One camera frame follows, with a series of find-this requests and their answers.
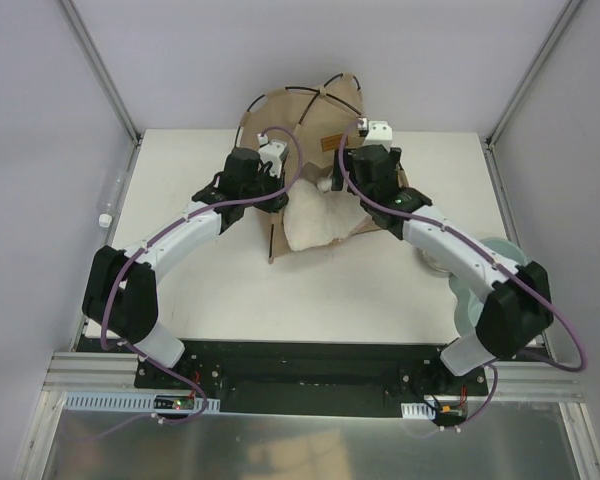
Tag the clear plastic bottle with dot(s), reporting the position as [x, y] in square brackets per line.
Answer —
[108, 203]

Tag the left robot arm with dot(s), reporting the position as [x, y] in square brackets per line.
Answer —
[122, 288]

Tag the white fluffy cushion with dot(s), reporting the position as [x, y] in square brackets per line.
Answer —
[314, 219]

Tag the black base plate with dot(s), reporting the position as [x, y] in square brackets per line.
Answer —
[314, 379]

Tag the green double pet bowl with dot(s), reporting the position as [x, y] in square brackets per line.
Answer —
[468, 307]

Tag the left circuit board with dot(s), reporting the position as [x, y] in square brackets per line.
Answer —
[164, 404]

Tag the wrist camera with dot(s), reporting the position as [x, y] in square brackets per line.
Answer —
[377, 133]
[273, 152]

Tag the left aluminium frame post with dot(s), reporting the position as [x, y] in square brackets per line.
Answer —
[98, 68]

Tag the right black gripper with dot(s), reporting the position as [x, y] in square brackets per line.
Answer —
[338, 170]

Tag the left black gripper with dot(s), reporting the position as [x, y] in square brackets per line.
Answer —
[276, 201]

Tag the beige pet tent fabric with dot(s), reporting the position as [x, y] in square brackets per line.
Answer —
[332, 122]

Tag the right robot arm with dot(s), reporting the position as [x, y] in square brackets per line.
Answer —
[515, 298]

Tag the white pompom toy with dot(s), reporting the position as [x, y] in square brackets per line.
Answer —
[324, 184]

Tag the aluminium frame post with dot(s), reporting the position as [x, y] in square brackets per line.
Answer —
[98, 68]
[559, 28]

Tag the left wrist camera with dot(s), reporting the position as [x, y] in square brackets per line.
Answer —
[273, 152]

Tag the steel pet bowl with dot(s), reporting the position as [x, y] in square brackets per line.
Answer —
[434, 264]

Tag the right aluminium frame post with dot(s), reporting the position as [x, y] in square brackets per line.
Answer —
[559, 28]

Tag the right circuit board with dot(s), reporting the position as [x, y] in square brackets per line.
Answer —
[429, 411]

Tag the circuit board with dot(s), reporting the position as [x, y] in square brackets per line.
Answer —
[164, 404]
[429, 411]

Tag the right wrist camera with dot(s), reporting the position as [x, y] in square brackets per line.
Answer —
[377, 133]

